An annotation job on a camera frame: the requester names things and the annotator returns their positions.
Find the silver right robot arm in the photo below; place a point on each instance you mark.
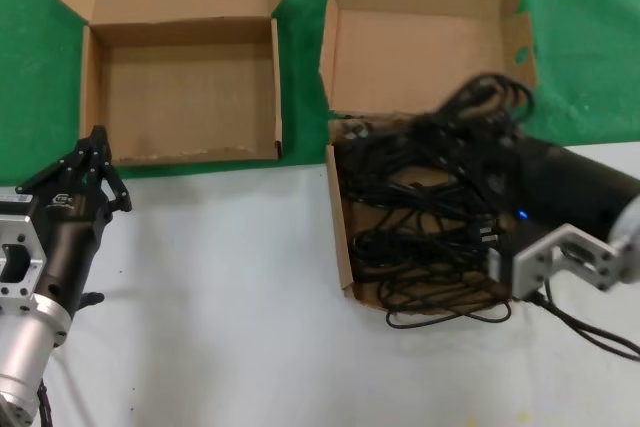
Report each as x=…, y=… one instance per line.
x=630, y=222

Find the silver left camera mount bracket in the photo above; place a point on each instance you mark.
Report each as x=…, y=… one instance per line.
x=20, y=232

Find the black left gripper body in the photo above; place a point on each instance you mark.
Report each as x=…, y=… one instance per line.
x=70, y=237

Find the small black connector plug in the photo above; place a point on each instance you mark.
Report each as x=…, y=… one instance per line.
x=94, y=298

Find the green table cloth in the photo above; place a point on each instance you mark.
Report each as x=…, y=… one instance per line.
x=305, y=72

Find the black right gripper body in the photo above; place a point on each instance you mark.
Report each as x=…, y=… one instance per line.
x=570, y=187

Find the silver camera mount bracket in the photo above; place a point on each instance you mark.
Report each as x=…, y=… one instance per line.
x=20, y=232
x=540, y=262

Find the torn-edged cardboard box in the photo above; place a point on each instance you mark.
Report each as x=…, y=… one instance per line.
x=425, y=47

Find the silver right camera mount bracket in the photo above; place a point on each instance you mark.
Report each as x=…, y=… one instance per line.
x=540, y=262

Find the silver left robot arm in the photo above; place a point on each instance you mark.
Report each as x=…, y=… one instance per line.
x=25, y=357

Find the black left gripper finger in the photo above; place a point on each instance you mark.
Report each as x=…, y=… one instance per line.
x=70, y=159
x=116, y=192

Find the cardboard box with oval holes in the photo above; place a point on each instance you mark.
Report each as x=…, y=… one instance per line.
x=185, y=97

